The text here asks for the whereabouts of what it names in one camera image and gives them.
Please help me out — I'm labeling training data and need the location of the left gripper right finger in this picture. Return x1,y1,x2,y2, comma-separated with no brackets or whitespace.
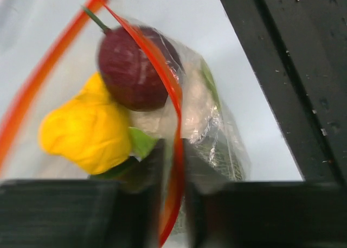
183,140,346,247

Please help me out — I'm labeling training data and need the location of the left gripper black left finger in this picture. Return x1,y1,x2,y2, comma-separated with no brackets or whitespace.
1,140,165,247

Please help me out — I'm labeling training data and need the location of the yellow pepper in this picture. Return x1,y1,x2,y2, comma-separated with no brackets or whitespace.
38,72,132,175

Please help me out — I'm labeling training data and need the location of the green melon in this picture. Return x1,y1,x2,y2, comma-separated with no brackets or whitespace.
173,128,247,232

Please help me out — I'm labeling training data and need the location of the clear zip top bag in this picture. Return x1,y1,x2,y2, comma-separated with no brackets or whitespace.
1,0,250,247

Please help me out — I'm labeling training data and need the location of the white cauliflower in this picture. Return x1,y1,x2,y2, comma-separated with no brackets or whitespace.
130,60,221,143

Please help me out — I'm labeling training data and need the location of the dark red plum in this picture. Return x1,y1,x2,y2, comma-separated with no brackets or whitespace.
83,8,168,112

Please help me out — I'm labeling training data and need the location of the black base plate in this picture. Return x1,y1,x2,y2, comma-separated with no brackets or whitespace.
220,0,346,183

